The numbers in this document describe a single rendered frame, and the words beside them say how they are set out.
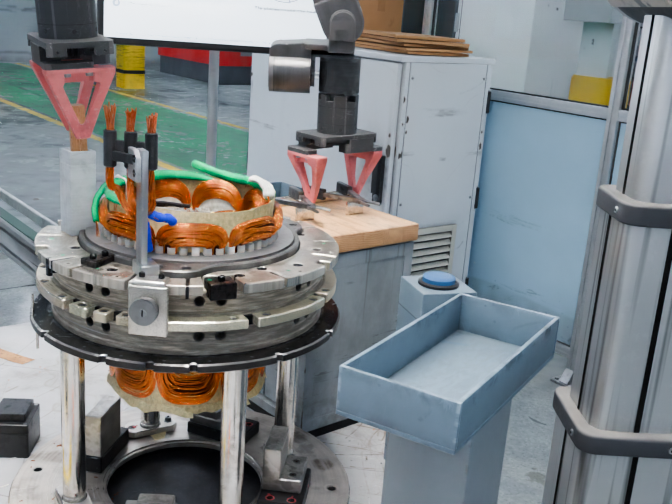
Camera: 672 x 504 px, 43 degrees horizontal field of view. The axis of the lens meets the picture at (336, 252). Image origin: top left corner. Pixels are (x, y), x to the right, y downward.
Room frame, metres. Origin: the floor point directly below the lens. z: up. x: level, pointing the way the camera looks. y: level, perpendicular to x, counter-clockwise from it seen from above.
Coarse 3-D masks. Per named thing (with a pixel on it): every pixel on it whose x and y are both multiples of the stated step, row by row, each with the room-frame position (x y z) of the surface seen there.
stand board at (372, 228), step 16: (288, 208) 1.18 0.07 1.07; (336, 208) 1.20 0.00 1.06; (368, 208) 1.22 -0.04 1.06; (320, 224) 1.10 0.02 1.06; (336, 224) 1.11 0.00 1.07; (352, 224) 1.11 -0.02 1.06; (368, 224) 1.12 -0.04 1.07; (384, 224) 1.13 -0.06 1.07; (400, 224) 1.13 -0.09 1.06; (416, 224) 1.14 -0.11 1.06; (336, 240) 1.05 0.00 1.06; (352, 240) 1.07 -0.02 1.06; (368, 240) 1.08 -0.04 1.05; (384, 240) 1.10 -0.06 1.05; (400, 240) 1.12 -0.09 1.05
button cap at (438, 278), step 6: (426, 276) 0.97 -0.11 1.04; (432, 276) 0.97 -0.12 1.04; (438, 276) 0.97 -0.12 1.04; (444, 276) 0.97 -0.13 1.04; (450, 276) 0.98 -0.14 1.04; (426, 282) 0.97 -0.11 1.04; (432, 282) 0.96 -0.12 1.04; (438, 282) 0.96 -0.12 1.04; (444, 282) 0.96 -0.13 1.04; (450, 282) 0.96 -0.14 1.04
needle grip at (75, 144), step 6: (78, 108) 0.87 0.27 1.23; (84, 108) 0.87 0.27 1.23; (78, 114) 0.87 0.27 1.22; (84, 114) 0.87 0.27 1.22; (84, 120) 0.87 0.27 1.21; (72, 132) 0.87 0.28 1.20; (72, 138) 0.87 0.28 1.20; (72, 144) 0.87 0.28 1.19; (78, 144) 0.87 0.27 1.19; (84, 144) 0.87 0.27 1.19; (72, 150) 0.87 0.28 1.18; (78, 150) 0.87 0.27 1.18; (84, 150) 0.87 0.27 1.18
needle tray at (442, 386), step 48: (432, 336) 0.79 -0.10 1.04; (480, 336) 0.83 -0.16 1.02; (528, 336) 0.81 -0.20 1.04; (384, 384) 0.62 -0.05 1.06; (432, 384) 0.70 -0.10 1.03; (480, 384) 0.62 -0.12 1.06; (432, 432) 0.60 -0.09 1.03; (480, 432) 0.67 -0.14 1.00; (384, 480) 0.70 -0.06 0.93; (432, 480) 0.67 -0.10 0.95; (480, 480) 0.69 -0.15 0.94
